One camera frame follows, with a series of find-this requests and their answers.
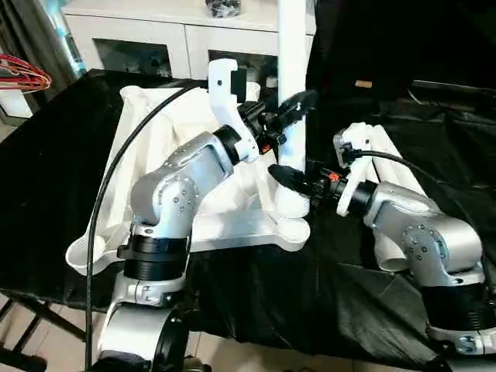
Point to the white plastic table leg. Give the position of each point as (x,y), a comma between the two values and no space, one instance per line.
(391,260)
(293,46)
(394,149)
(380,141)

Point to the white plastic table top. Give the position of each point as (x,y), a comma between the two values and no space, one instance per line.
(232,225)

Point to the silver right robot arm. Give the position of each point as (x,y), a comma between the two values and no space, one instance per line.
(418,240)

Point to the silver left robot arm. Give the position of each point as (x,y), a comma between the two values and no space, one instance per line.
(178,194)

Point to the small tan tag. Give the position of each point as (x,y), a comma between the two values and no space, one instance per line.
(363,84)

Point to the grey crumpled bundle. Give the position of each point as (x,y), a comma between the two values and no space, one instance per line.
(223,6)

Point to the white cabinet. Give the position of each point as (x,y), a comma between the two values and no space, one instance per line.
(155,31)

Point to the black metal bar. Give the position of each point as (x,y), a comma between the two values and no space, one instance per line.
(457,89)

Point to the black plastic mat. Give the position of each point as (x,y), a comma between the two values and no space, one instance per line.
(46,194)

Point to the black metal stand frame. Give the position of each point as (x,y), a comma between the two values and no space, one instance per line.
(46,322)

